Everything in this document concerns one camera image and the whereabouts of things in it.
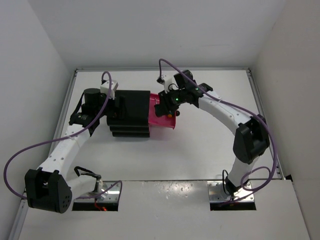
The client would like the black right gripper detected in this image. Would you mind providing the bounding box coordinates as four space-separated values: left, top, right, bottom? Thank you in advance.
158 87 187 116

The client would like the black drawer cabinet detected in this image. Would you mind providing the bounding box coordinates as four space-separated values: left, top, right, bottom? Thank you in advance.
106 90 151 138

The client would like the pink top drawer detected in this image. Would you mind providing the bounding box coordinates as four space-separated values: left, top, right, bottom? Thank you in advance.
148 93 177 129

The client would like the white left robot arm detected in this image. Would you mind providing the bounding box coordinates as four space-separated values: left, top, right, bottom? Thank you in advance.
24 86 117 214

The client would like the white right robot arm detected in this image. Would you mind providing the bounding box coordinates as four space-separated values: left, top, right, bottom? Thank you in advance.
154 70 270 196

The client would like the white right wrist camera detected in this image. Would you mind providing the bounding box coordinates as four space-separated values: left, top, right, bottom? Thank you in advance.
156 75 174 93

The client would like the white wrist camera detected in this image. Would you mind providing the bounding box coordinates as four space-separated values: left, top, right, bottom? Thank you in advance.
156 75 174 93
100 80 119 100

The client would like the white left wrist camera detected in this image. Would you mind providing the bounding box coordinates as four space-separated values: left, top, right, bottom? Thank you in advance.
100 80 119 100

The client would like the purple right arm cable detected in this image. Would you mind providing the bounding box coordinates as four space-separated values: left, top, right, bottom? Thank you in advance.
156 58 278 207

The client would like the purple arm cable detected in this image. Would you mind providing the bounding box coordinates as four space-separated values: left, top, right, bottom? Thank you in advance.
3 71 123 200
156 58 278 207

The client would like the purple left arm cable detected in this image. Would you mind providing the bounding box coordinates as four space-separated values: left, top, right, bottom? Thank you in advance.
3 71 123 200

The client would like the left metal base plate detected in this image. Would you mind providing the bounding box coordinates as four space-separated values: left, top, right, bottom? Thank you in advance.
76 180 123 203

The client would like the metal base plate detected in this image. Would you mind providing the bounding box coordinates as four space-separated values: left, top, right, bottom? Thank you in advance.
208 181 255 203
76 180 123 203

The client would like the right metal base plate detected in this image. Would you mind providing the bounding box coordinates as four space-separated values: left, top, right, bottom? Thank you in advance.
208 181 255 203

